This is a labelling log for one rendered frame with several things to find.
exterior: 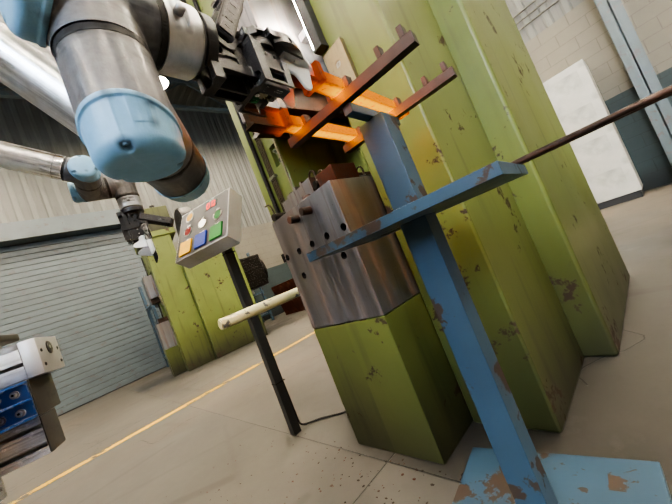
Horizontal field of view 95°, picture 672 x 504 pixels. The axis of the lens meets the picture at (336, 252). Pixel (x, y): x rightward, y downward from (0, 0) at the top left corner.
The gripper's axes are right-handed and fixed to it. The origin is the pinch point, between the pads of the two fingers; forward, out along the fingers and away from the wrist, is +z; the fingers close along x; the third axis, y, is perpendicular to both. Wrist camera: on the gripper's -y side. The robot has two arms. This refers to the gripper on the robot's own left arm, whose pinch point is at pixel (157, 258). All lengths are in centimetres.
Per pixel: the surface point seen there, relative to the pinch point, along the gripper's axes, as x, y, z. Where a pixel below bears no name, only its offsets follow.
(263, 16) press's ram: 37, -59, -67
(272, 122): 76, -28, -3
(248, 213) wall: -861, -276, -251
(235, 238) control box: -8.6, -30.8, -0.9
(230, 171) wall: -859, -271, -403
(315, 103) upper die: 28, -72, -37
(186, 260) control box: -28.4, -10.4, -1.6
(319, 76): 88, -33, -3
